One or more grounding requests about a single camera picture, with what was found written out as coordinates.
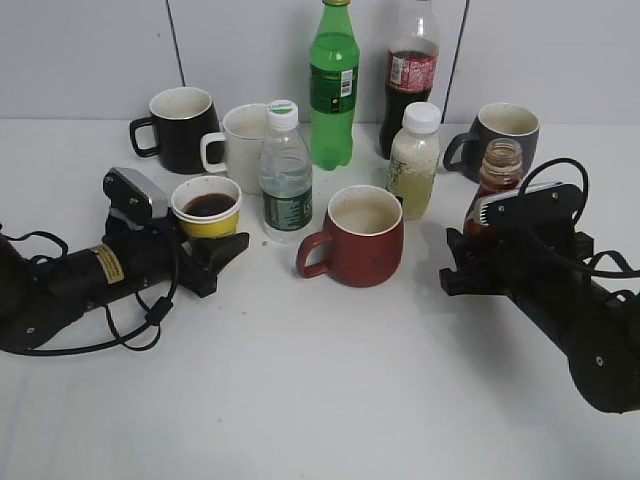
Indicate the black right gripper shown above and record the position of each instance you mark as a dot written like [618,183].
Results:
[495,268]

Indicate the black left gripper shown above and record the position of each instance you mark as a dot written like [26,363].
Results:
[150,254]

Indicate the yellow paper cup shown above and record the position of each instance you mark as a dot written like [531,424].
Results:
[207,206]

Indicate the brown Nescafe coffee bottle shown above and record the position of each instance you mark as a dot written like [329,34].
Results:
[501,170]

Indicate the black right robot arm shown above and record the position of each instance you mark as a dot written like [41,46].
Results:
[596,330]

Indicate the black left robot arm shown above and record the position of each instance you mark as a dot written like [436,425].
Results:
[42,295]

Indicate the clear water bottle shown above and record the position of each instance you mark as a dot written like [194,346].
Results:
[285,175]

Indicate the white mug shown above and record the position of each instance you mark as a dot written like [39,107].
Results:
[243,132]

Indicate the black mug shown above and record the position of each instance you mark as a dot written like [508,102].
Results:
[179,118]

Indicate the dark grey mug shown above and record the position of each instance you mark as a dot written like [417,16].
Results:
[496,120]

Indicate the red mug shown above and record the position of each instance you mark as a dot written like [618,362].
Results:
[361,241]

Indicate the white-capped milky drink bottle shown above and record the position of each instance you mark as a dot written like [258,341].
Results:
[414,158]

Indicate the green soda bottle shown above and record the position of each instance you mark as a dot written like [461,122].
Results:
[333,85]

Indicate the cola bottle red label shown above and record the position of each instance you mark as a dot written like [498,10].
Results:
[410,67]

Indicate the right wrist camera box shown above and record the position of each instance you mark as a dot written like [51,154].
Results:
[540,204]

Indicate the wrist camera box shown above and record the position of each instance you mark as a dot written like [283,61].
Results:
[540,204]
[134,198]

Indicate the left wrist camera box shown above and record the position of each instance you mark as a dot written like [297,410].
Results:
[134,198]

